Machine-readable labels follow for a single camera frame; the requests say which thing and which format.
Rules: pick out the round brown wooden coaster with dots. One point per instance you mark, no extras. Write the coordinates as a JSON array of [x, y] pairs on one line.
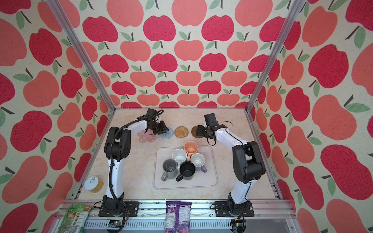
[[194, 132]]

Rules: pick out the round grey felt coaster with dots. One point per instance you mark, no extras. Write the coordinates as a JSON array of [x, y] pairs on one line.
[[167, 135]]

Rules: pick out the aluminium corner frame post right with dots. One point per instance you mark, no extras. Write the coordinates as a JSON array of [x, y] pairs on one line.
[[278, 46]]

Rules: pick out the translucent white tray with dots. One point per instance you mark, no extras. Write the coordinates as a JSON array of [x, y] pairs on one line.
[[199, 179]]

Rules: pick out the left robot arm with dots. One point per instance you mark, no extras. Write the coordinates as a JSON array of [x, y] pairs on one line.
[[117, 149]]

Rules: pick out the pink flower silicone coaster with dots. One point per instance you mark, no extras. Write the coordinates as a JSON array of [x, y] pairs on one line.
[[146, 136]]

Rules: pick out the purple snack bag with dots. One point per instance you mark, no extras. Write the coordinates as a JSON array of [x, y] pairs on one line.
[[177, 218]]

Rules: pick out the grey mug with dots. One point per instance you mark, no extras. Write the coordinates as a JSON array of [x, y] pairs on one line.
[[169, 169]]

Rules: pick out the white lilac handled mug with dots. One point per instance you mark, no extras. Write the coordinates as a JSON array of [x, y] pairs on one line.
[[198, 160]]

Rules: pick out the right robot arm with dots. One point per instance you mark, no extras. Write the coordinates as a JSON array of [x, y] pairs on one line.
[[248, 163]]

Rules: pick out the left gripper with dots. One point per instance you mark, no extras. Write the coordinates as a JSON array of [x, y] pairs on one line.
[[163, 129]]

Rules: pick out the round woven rattan coaster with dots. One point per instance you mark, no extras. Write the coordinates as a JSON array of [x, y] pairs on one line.
[[181, 132]]

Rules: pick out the green snack bag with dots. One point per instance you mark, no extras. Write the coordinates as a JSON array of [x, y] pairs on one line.
[[74, 218]]

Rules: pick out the black mug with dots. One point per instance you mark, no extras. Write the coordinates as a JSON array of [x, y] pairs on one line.
[[187, 171]]

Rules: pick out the aluminium front rail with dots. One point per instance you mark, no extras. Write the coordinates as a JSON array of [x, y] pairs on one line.
[[270, 216]]

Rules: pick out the peach orange mug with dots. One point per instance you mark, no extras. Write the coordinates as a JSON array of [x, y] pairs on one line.
[[191, 148]]

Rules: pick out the aluminium corner frame post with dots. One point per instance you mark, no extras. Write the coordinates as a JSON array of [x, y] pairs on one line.
[[63, 20], [278, 46]]

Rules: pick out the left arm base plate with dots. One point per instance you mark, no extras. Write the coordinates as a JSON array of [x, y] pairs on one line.
[[115, 210]]

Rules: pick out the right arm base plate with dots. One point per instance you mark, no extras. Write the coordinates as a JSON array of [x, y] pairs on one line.
[[231, 209]]

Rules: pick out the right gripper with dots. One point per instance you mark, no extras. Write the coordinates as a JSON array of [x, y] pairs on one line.
[[200, 130]]

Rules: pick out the yellow tin can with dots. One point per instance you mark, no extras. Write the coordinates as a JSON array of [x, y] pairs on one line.
[[93, 184]]

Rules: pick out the aluminium corner frame post left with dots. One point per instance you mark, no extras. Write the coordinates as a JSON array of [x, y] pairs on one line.
[[63, 20]]

